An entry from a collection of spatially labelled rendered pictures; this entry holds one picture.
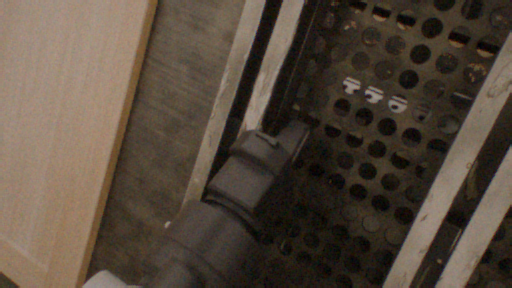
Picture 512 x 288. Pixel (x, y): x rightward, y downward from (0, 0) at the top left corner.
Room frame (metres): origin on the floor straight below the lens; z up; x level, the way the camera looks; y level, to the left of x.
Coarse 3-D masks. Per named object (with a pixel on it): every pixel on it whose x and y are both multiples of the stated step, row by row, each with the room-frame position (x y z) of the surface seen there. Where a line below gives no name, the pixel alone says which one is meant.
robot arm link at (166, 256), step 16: (160, 240) 0.22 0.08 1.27; (144, 256) 0.21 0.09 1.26; (160, 256) 0.20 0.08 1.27; (176, 256) 0.20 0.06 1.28; (192, 256) 0.20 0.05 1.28; (144, 272) 0.20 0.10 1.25; (160, 272) 0.18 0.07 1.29; (176, 272) 0.17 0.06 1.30; (192, 272) 0.17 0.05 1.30; (208, 272) 0.19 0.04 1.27
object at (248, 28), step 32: (256, 0) 0.42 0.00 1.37; (288, 0) 0.41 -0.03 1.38; (320, 0) 0.43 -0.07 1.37; (256, 32) 0.40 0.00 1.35; (288, 32) 0.39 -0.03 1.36; (256, 64) 0.40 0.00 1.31; (288, 64) 0.38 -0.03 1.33; (224, 96) 0.37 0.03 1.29; (256, 96) 0.36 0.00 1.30; (288, 96) 0.39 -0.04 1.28; (224, 128) 0.35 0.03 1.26; (256, 128) 0.34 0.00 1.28; (224, 160) 0.35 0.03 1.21; (192, 192) 0.32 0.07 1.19
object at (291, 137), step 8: (296, 120) 0.36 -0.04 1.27; (288, 128) 0.35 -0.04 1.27; (296, 128) 0.35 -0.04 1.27; (304, 128) 0.34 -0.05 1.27; (280, 136) 0.34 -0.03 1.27; (288, 136) 0.34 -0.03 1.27; (296, 136) 0.34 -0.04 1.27; (304, 136) 0.34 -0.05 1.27; (288, 144) 0.33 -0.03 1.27; (296, 144) 0.33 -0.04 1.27; (296, 152) 0.32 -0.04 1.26
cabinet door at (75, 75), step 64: (0, 0) 0.64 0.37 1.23; (64, 0) 0.59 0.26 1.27; (128, 0) 0.54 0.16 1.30; (0, 64) 0.59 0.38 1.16; (64, 64) 0.54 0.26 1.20; (128, 64) 0.49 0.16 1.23; (0, 128) 0.53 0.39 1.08; (64, 128) 0.48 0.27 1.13; (0, 192) 0.47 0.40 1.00; (64, 192) 0.43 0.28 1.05; (0, 256) 0.40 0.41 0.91; (64, 256) 0.36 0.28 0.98
